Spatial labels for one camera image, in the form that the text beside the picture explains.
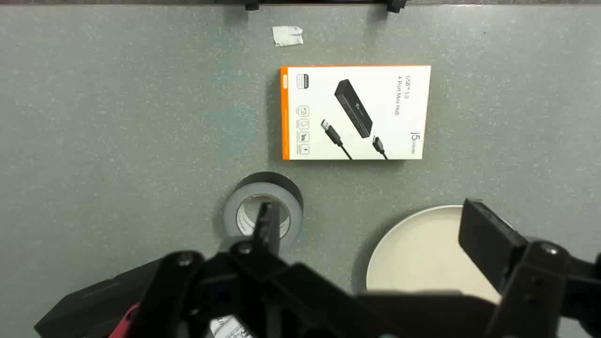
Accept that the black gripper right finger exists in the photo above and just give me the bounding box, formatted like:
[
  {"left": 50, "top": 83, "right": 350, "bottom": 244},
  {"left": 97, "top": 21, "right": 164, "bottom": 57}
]
[{"left": 457, "top": 198, "right": 601, "bottom": 338}]

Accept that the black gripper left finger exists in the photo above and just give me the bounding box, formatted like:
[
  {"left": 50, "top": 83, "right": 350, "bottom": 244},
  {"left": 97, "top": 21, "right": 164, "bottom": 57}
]
[{"left": 230, "top": 201, "right": 290, "bottom": 263}]

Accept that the grey tape roll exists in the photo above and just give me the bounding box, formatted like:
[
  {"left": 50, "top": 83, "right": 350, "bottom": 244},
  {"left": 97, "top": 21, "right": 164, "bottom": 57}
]
[{"left": 222, "top": 171, "right": 307, "bottom": 250}]

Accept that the beige round plate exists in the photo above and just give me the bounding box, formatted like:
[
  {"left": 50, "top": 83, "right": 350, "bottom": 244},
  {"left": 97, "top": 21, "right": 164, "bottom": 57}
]
[{"left": 365, "top": 203, "right": 504, "bottom": 306}]

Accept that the white and orange product box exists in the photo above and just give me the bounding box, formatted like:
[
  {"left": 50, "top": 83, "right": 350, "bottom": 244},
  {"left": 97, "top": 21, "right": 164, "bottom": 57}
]
[{"left": 279, "top": 64, "right": 435, "bottom": 164}]

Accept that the small white paper scrap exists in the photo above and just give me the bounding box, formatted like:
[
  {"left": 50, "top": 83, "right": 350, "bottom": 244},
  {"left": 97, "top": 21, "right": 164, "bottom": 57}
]
[{"left": 271, "top": 25, "right": 307, "bottom": 49}]

